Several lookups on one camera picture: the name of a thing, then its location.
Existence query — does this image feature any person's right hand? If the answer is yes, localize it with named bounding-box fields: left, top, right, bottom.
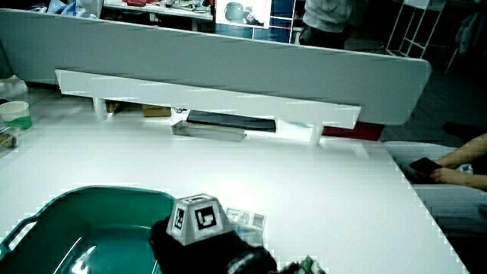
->
left=148, top=193, right=279, bottom=274

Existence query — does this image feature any white blue milk carton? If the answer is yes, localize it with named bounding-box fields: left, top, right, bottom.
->
left=224, top=207, right=267, bottom=249

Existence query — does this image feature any another person's forearm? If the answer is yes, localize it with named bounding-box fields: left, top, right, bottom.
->
left=436, top=132, right=487, bottom=170

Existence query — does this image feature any white desk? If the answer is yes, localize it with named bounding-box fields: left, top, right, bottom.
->
left=0, top=86, right=471, bottom=274

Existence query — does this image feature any white desk shelf riser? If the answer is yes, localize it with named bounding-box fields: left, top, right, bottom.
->
left=55, top=68, right=362, bottom=146

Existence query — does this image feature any green plastic basin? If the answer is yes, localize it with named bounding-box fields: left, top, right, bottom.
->
left=0, top=185, right=177, bottom=274

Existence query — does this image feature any grey flat box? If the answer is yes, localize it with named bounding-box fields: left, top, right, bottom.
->
left=171, top=119, right=248, bottom=143

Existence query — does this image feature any black flat keyboard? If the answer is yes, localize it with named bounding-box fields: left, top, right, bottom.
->
left=186, top=109, right=277, bottom=134

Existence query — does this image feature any brown cardboard box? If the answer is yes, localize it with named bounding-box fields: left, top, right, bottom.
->
left=141, top=104, right=173, bottom=119

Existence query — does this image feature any grey partition panel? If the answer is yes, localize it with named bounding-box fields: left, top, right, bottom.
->
left=0, top=8, right=433, bottom=127

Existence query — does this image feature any red box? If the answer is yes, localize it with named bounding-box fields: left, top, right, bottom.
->
left=322, top=121, right=386, bottom=142

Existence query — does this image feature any small clear container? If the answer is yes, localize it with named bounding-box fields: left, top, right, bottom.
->
left=0, top=126, right=21, bottom=150

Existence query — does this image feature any white green paper cup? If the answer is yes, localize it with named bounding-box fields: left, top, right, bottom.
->
left=0, top=100, right=34, bottom=135

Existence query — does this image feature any black phone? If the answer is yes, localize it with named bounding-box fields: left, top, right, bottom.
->
left=408, top=156, right=443, bottom=176

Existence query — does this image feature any white box with appliance picture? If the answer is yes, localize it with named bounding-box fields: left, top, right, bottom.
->
left=214, top=0, right=273, bottom=30

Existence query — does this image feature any blue cabinet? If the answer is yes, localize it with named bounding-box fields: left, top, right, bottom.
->
left=212, top=0, right=298, bottom=44

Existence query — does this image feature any white background table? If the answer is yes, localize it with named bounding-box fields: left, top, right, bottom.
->
left=101, top=0, right=215, bottom=23

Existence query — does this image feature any blue plastic bag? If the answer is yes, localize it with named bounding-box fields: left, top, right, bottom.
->
left=46, top=0, right=100, bottom=19

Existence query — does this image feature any white metal rack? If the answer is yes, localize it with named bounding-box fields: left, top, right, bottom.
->
left=385, top=0, right=447, bottom=60

